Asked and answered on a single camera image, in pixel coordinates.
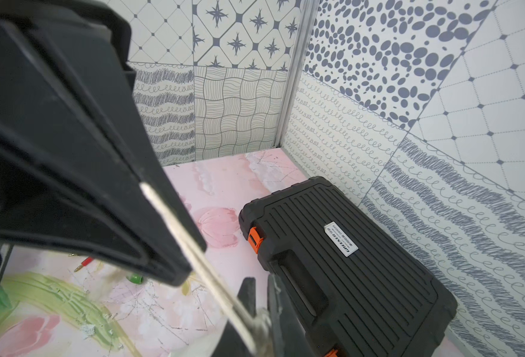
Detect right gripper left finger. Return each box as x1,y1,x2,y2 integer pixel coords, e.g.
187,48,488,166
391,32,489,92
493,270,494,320
0,1,206,286

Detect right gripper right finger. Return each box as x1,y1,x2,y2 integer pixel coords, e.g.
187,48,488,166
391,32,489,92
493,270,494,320
211,274,315,356

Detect beige cloth soil bag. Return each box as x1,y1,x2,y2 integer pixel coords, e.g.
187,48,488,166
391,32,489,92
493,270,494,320
139,182,274,356

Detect black plastic tool case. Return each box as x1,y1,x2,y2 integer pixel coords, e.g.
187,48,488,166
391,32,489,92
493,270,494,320
239,176,457,356

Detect red and black clip leads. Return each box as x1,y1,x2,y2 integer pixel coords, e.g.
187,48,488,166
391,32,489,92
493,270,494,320
68,253,94,273

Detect green plastic nozzle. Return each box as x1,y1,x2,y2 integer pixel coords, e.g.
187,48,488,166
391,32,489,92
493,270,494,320
126,273,144,285

